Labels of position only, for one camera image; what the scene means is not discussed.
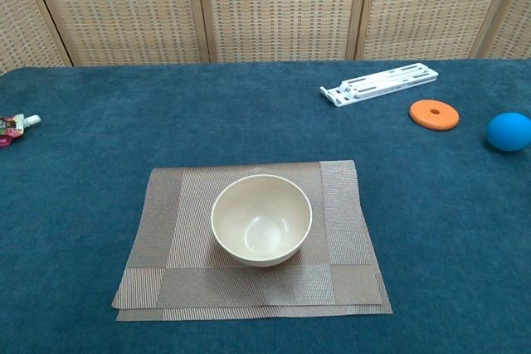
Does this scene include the beige round bowl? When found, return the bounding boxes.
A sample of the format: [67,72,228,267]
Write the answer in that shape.
[211,174,313,269]

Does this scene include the brown woven placemat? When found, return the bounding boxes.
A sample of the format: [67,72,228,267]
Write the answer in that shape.
[110,158,393,322]

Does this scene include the white folding stand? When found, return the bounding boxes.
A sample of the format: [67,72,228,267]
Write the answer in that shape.
[319,62,440,109]

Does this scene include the woven wooden folding screen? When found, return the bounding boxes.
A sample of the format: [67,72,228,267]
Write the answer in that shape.
[0,0,531,76]

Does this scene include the orange disc with hole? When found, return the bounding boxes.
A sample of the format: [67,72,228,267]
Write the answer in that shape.
[408,99,460,132]

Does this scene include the blue velvet tablecloth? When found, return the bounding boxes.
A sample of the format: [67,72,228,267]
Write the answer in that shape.
[0,58,531,354]

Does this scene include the blue ball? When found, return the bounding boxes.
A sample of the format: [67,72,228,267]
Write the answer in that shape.
[485,112,531,153]

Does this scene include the red drink pouch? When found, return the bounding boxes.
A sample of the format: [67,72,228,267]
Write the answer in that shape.
[0,114,41,150]

